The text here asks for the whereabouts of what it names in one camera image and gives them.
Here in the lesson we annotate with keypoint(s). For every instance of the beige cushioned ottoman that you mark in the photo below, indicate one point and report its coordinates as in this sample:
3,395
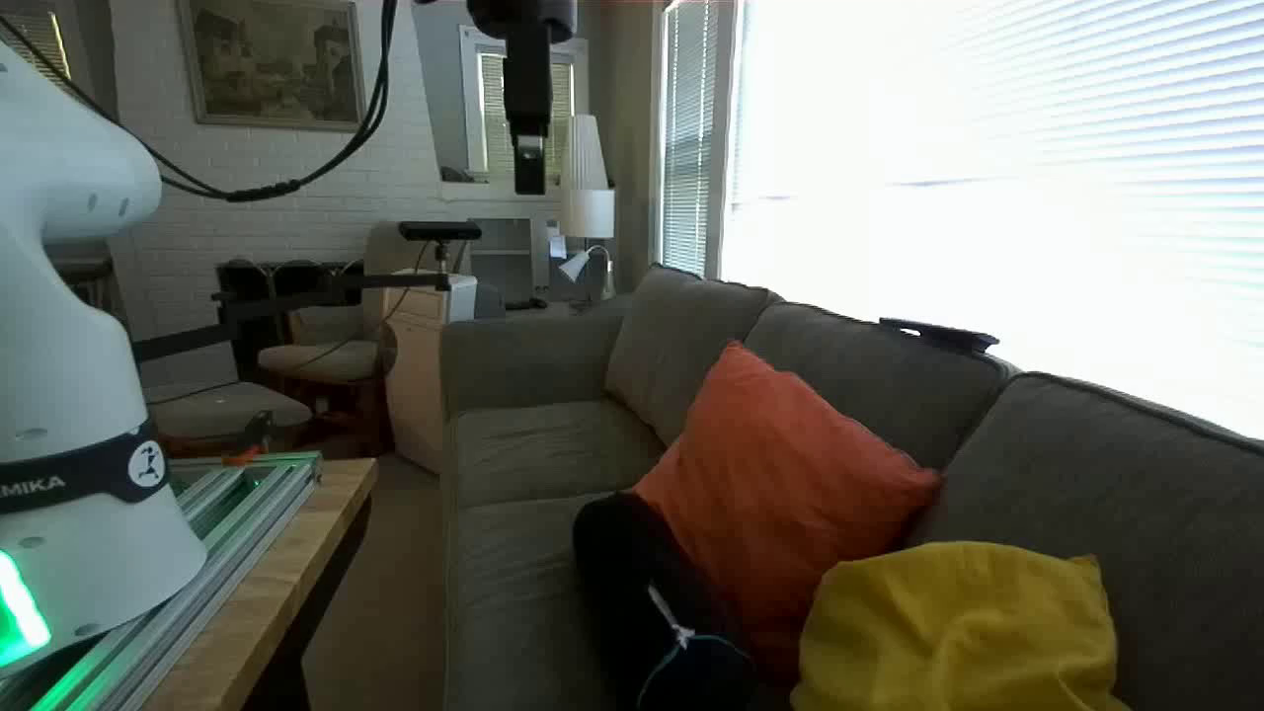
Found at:
231,417

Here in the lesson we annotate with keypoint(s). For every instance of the green-lit electronic device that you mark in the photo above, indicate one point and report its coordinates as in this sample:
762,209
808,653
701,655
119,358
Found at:
198,567

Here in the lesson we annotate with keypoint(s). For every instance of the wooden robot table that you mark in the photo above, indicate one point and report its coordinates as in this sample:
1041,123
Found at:
279,595

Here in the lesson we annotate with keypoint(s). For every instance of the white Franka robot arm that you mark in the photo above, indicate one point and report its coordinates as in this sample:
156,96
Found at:
64,395

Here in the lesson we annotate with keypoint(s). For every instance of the flat black device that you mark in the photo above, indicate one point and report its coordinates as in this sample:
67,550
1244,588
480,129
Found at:
938,333

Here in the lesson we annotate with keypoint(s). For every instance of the framed wall picture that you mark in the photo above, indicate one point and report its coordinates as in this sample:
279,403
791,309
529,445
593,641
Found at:
269,62

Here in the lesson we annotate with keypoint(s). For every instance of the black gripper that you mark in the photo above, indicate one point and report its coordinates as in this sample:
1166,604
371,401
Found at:
526,81

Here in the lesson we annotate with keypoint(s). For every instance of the black stereo camera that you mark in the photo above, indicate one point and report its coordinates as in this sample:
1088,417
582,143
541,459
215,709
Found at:
441,230

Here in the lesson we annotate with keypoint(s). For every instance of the white table lamp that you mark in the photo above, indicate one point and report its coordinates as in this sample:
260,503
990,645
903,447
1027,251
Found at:
585,209

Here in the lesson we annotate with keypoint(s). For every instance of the white window blinds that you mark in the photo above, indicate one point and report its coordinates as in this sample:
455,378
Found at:
1027,171

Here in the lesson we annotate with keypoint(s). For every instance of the orange square pillow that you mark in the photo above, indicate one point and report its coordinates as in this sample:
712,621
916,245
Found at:
776,487

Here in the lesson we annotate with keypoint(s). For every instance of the wooden cushioned chair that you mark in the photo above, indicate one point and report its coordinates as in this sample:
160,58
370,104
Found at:
321,358

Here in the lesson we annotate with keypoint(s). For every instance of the grey fabric sofa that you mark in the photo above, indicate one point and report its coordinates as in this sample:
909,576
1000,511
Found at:
526,447

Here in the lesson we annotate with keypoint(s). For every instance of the dark navy sausage pillow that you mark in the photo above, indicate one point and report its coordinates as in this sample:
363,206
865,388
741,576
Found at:
632,595

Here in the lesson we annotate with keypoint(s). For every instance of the yellow pillow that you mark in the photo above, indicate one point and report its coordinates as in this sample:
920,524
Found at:
961,633

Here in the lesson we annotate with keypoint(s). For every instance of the beige cabinet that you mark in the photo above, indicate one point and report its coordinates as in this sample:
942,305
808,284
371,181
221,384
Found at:
420,382

